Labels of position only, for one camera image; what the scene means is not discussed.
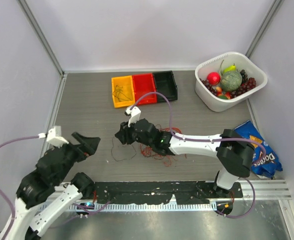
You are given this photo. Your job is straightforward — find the yellow-green pear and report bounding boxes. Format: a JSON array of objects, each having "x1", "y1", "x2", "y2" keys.
[{"x1": 222, "y1": 64, "x2": 237, "y2": 74}]

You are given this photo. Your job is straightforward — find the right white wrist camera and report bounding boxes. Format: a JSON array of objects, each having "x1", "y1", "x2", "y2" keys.
[{"x1": 124, "y1": 105, "x2": 141, "y2": 127}]

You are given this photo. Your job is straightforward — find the red plastic bin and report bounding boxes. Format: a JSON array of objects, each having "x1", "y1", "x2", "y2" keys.
[{"x1": 132, "y1": 73, "x2": 157, "y2": 106}]

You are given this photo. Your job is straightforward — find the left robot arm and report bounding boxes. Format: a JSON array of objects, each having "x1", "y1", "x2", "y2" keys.
[{"x1": 0, "y1": 132, "x2": 101, "y2": 240}]

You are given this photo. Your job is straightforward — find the black plastic bin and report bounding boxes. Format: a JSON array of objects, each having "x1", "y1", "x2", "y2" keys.
[{"x1": 152, "y1": 70, "x2": 178, "y2": 102}]

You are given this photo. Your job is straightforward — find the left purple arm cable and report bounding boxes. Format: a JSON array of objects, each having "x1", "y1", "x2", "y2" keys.
[{"x1": 0, "y1": 134, "x2": 48, "y2": 240}]

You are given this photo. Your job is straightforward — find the white slotted cable duct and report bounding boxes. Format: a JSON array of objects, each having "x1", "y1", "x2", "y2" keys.
[{"x1": 69, "y1": 201, "x2": 217, "y2": 212}]

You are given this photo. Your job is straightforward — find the small peach fruit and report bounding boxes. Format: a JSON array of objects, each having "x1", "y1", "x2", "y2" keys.
[{"x1": 215, "y1": 87, "x2": 231, "y2": 100}]

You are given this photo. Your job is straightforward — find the green melon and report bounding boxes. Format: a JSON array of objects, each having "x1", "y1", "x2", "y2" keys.
[{"x1": 220, "y1": 71, "x2": 243, "y2": 92}]

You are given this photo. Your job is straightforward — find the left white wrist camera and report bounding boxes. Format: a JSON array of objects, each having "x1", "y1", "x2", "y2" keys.
[{"x1": 38, "y1": 125, "x2": 69, "y2": 148}]

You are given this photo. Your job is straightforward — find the yellow plastic bin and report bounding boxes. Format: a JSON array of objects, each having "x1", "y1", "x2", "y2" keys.
[{"x1": 111, "y1": 75, "x2": 136, "y2": 108}]

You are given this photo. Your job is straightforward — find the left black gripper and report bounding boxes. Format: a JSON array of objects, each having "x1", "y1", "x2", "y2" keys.
[{"x1": 55, "y1": 131, "x2": 101, "y2": 183}]

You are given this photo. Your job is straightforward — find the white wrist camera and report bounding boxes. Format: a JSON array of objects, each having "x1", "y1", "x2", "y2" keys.
[
  {"x1": 124, "y1": 105, "x2": 141, "y2": 127},
  {"x1": 38, "y1": 125, "x2": 69, "y2": 148}
]

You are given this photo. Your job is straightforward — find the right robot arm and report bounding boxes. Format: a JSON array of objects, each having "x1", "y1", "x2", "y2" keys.
[{"x1": 114, "y1": 118, "x2": 255, "y2": 198}]

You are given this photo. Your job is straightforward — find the blue Doritos chip bag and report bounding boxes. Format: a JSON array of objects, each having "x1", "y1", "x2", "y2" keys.
[{"x1": 234, "y1": 120, "x2": 283, "y2": 179}]

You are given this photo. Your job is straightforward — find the red apple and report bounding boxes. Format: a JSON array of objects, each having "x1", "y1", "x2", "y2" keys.
[{"x1": 206, "y1": 72, "x2": 221, "y2": 86}]

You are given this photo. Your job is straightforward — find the aluminium frame rail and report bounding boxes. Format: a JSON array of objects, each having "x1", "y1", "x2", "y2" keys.
[{"x1": 236, "y1": 179, "x2": 293, "y2": 201}]

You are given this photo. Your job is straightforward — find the red brown cable pile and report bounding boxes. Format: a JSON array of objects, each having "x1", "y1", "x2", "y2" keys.
[{"x1": 138, "y1": 127, "x2": 188, "y2": 168}]

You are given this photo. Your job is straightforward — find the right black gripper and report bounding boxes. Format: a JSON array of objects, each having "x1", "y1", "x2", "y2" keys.
[{"x1": 115, "y1": 116, "x2": 154, "y2": 148}]

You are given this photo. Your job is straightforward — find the white plastic basket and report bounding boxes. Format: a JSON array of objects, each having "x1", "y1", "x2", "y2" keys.
[{"x1": 195, "y1": 51, "x2": 268, "y2": 112}]

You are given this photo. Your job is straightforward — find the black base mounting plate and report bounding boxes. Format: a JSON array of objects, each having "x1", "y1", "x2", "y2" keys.
[{"x1": 95, "y1": 181, "x2": 243, "y2": 205}]

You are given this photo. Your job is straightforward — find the dark red grape bunch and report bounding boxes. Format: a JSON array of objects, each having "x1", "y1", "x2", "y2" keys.
[{"x1": 230, "y1": 77, "x2": 257, "y2": 99}]

